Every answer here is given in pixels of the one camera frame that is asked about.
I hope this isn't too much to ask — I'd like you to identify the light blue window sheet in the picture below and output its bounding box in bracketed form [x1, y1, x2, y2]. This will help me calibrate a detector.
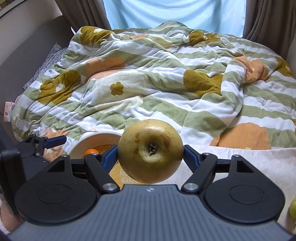
[103, 0, 246, 37]

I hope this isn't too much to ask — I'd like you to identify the left brown curtain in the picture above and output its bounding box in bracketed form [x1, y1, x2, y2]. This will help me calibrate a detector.
[55, 0, 111, 32]

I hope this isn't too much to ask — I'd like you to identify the white floral tablecloth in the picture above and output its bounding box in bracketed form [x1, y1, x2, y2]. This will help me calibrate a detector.
[159, 144, 296, 235]

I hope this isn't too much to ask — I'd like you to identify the brown curtain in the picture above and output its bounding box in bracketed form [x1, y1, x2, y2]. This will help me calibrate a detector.
[55, 0, 111, 32]
[243, 0, 295, 59]

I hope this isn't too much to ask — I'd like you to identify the striped floral quilt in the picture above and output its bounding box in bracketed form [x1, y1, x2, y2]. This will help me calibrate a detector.
[11, 21, 295, 152]

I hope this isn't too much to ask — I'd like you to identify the right brown curtain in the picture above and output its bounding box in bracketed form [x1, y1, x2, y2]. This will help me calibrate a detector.
[243, 0, 295, 59]

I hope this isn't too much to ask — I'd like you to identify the grey patterned pillow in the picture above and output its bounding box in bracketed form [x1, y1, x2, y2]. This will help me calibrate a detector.
[23, 43, 67, 90]

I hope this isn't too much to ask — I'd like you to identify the grey bed headboard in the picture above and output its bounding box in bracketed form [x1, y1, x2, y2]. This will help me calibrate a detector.
[1, 16, 74, 113]

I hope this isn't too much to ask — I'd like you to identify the small mandarin front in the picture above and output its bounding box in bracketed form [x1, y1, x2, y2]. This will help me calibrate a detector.
[83, 149, 100, 157]

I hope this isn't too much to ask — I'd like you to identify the green apple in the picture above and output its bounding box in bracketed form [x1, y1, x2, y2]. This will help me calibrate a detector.
[289, 198, 296, 219]

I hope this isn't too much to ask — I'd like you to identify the cream yellow duck plate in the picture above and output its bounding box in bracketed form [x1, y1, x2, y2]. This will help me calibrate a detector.
[68, 131, 144, 188]

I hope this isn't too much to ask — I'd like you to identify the framed wall picture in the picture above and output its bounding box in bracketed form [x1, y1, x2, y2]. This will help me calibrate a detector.
[0, 0, 26, 18]

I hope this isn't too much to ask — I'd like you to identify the yellow apple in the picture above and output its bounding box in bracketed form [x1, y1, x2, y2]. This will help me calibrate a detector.
[117, 120, 184, 184]

